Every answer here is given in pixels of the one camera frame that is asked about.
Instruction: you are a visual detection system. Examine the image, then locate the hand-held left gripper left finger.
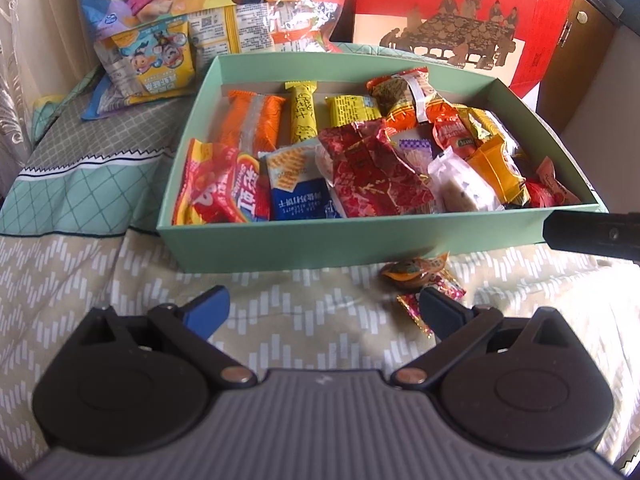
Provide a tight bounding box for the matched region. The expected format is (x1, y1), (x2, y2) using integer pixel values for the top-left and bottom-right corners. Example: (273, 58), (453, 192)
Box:
(75, 285), (259, 390)

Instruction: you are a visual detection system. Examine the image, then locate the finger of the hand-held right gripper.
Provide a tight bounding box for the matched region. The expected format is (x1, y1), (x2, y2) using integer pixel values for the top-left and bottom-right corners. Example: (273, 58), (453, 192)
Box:
(542, 211), (640, 262)

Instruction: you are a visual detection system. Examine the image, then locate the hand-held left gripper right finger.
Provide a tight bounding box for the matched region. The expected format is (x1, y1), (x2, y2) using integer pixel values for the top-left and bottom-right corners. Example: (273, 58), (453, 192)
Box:
(390, 287), (593, 389)

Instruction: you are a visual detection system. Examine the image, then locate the small brown orange candy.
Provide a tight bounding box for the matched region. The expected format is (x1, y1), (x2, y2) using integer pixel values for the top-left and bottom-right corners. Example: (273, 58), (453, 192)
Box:
(379, 254), (449, 289)

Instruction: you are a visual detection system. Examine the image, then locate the orange yellow snack packet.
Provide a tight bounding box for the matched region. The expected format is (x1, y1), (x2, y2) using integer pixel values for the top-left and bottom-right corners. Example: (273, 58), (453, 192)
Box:
(467, 137), (527, 207)

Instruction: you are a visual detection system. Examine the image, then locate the green cardboard box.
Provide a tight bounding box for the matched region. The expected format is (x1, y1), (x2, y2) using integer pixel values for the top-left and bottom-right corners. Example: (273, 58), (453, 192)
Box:
(156, 53), (610, 274)

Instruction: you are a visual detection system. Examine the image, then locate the red candy bag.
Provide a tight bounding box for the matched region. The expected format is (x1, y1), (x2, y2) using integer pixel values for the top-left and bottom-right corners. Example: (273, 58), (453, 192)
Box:
(172, 139), (272, 226)

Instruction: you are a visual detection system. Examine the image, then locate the white pastry packet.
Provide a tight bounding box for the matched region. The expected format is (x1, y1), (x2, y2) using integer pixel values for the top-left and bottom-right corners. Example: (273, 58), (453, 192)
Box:
(427, 147), (504, 214)

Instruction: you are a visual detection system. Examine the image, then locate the yellow striped bread packet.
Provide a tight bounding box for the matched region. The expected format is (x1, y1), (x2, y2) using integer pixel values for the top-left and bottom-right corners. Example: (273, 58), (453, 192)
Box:
(465, 107), (522, 152)

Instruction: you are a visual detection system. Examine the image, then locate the blue cracker packet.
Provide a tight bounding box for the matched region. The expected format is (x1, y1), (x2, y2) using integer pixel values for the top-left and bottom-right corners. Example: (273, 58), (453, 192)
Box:
(265, 142), (344, 221)

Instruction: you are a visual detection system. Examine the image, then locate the red gold patterned pastry packet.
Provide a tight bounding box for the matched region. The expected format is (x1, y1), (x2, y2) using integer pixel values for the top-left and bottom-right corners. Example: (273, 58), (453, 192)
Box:
(317, 122), (437, 219)

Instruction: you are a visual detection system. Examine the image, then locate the red sauce packet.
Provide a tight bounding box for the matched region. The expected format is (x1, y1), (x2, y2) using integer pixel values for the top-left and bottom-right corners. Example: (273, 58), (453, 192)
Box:
(432, 109), (482, 162)

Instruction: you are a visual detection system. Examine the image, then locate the orange patterned snack packet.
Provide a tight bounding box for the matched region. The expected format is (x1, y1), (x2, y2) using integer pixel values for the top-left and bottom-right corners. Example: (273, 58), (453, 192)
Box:
(366, 70), (454, 132)

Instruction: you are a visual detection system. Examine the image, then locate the long yellow snack bar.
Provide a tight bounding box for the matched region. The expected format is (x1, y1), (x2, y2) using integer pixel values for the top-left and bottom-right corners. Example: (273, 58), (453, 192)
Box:
(284, 81), (322, 144)

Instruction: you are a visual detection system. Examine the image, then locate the patterned bed sheet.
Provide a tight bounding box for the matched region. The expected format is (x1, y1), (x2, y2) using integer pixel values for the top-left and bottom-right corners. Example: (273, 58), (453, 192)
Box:
(0, 42), (640, 463)

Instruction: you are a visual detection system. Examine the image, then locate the wooden cabinet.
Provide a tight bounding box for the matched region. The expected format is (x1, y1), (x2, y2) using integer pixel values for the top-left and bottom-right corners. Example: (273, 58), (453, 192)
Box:
(537, 0), (640, 132)

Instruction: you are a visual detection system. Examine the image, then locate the small purple wrapper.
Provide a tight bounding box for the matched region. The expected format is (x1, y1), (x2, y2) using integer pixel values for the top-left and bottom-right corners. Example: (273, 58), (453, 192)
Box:
(394, 132), (434, 167)

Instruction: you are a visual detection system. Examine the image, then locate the blue foil packet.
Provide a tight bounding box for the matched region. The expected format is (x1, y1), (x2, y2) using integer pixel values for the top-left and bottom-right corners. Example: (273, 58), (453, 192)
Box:
(81, 77), (152, 122)

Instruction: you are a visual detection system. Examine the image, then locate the red gift box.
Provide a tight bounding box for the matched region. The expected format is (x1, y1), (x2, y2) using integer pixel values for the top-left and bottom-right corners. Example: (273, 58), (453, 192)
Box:
(352, 0), (584, 97)

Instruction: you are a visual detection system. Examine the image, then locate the white printed snack packet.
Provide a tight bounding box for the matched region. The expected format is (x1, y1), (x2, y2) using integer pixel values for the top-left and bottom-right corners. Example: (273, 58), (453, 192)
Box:
(224, 3), (279, 54)

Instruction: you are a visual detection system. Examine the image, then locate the patterned curtain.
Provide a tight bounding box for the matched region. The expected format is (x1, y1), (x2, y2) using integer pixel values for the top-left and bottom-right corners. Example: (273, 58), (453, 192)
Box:
(0, 0), (102, 163)

